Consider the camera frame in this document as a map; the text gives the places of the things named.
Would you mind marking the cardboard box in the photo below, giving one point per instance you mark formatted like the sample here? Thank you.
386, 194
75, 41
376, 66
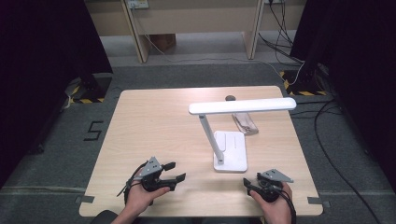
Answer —
163, 42

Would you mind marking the grey tape piece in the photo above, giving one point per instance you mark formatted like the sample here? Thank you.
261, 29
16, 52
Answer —
84, 199
316, 201

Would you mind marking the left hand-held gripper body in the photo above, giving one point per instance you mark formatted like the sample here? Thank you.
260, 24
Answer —
151, 182

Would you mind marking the person's left hand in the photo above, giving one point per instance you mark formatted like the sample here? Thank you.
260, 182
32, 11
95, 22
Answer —
137, 199

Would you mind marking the dark clothing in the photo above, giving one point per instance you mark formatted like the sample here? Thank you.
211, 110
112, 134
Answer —
104, 217

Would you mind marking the beige wooden desk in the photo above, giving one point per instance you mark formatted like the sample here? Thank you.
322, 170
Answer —
199, 21

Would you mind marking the person's right hand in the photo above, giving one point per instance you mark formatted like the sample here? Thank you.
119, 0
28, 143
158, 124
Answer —
277, 211

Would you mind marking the beige cloth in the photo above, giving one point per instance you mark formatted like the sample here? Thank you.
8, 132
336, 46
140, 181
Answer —
246, 123

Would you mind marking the stand base with hazard tape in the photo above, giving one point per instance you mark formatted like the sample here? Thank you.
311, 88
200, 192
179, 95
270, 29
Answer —
93, 87
303, 84

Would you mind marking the white desk lamp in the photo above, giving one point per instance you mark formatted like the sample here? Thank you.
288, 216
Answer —
232, 152

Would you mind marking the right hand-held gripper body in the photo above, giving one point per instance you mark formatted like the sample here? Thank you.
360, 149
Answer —
271, 189

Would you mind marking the small dark round object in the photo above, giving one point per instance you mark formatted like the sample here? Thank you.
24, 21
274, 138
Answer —
230, 98

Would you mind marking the white wall outlet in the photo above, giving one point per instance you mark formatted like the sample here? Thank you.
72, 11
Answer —
137, 3

